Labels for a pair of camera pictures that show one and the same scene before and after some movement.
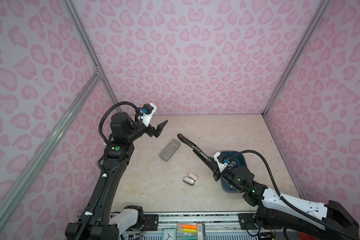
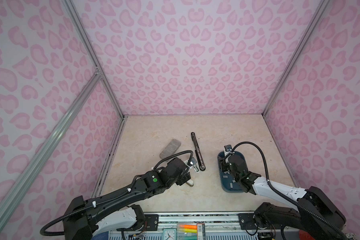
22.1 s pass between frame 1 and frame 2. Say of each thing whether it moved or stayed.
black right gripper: moved
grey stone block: stayed
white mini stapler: stayed
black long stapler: moved
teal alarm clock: stayed
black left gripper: moved
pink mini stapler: moved
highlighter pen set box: stayed
